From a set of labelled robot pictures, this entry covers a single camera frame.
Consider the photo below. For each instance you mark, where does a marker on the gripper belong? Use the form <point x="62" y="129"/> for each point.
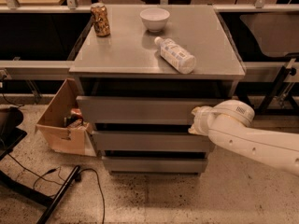
<point x="203" y="119"/>

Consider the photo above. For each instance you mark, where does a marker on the grey top drawer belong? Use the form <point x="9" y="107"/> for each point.
<point x="133" y="110"/>

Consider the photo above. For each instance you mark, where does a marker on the grey drawer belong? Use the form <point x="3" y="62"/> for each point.
<point x="156" y="165"/>
<point x="144" y="141"/>
<point x="133" y="110"/>

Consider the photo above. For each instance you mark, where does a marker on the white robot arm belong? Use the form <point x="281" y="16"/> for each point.
<point x="227" y="125"/>

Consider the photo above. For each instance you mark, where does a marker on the grey drawer cabinet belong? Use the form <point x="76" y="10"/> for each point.
<point x="127" y="63"/>

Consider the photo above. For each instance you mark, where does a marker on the grey bottom drawer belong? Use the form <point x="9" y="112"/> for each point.
<point x="156" y="165"/>

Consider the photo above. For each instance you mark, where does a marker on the grey middle drawer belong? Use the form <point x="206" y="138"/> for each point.
<point x="144" y="141"/>

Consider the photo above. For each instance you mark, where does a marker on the white plastic bottle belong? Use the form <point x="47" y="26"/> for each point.
<point x="175" y="55"/>

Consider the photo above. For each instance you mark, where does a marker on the white ceramic bowl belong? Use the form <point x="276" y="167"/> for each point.
<point x="154" y="19"/>

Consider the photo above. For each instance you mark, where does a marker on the red snack package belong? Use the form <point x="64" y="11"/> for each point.
<point x="75" y="113"/>

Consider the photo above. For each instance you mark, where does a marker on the gold patterned can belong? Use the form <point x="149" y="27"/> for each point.
<point x="100" y="19"/>

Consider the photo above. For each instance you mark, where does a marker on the open cardboard box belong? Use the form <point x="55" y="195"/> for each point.
<point x="63" y="134"/>

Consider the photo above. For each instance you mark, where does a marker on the black chair base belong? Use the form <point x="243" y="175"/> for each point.
<point x="35" y="165"/>

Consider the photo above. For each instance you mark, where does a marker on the dark chair with frame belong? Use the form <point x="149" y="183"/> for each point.
<point x="277" y="37"/>

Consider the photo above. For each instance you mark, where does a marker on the metal bench rail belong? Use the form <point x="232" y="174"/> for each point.
<point x="37" y="70"/>

